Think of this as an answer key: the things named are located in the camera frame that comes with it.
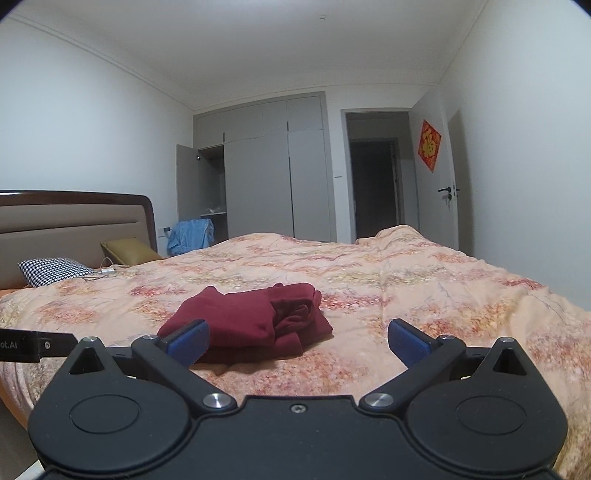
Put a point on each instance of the floral duvet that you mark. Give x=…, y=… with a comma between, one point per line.
x=415, y=286

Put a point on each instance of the padded bed headboard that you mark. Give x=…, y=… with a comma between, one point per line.
x=69, y=230

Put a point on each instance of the white wall socket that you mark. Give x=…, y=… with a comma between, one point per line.
x=164, y=230

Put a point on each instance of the white door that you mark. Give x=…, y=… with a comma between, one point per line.
x=434, y=207

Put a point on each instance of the white crumpled cloth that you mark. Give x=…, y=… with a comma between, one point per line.
x=214, y=210

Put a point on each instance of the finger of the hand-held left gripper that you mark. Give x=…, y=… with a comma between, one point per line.
x=41, y=345

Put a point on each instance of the dark red sweater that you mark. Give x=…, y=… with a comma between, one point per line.
x=240, y=318

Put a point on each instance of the grey wardrobe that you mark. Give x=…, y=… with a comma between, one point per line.
x=263, y=175

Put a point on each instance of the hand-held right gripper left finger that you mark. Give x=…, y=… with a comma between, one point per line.
x=189, y=342

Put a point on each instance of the white door frame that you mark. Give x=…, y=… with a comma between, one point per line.
x=344, y=184

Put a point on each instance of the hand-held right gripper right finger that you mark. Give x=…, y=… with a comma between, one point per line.
x=408, y=344

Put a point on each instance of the blue garment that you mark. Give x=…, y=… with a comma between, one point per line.
x=189, y=235

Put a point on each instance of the houndstooth pillow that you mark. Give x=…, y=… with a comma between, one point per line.
x=51, y=271

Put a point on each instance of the olive green pillow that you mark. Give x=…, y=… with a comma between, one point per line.
x=129, y=250

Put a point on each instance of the red diamond door decoration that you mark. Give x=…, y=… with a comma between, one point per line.
x=429, y=145

